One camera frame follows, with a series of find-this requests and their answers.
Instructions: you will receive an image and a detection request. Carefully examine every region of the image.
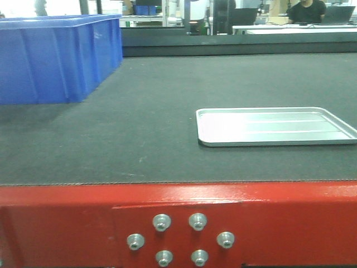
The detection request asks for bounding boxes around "silver metal tray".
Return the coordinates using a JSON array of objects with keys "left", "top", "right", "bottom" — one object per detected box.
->
[{"left": 196, "top": 107, "right": 356, "bottom": 147}]

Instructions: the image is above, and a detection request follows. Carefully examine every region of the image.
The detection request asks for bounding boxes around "dark conveyor belt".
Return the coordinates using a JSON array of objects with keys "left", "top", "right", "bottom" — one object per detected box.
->
[{"left": 1, "top": 53, "right": 356, "bottom": 185}]

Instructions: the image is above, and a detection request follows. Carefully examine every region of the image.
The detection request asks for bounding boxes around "blue crate on conveyor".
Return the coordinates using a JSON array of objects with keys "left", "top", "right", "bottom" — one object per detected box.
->
[{"left": 1, "top": 14, "right": 123, "bottom": 104}]

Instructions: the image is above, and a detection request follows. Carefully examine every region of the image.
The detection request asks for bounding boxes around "red conveyor frame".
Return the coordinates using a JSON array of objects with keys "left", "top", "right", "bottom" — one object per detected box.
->
[{"left": 1, "top": 181, "right": 356, "bottom": 267}]

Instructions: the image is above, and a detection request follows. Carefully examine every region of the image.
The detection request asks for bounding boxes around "person in black shirt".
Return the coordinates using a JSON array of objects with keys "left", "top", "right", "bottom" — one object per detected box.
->
[{"left": 288, "top": 0, "right": 326, "bottom": 24}]

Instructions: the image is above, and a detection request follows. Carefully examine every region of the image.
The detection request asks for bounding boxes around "white background table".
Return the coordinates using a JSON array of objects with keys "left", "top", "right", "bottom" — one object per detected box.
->
[{"left": 232, "top": 24, "right": 356, "bottom": 35}]

